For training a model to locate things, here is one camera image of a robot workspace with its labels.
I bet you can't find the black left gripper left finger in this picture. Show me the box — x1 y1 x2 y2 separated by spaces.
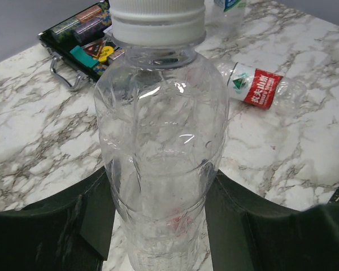
0 168 115 270

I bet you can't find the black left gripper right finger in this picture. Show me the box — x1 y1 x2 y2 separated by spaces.
205 172 339 270

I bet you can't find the clear unlabelled plastic bottle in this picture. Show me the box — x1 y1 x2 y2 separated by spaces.
93 7 230 271

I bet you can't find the white blue Pocari cap spare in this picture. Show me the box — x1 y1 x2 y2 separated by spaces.
109 0 205 21

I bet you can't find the Pocari Sweat clear bottle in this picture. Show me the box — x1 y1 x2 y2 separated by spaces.
214 0 247 12

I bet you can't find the red label water bottle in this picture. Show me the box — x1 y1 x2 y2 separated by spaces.
214 60 306 115

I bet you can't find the black poker chip case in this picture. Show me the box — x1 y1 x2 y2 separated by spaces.
38 1 124 91

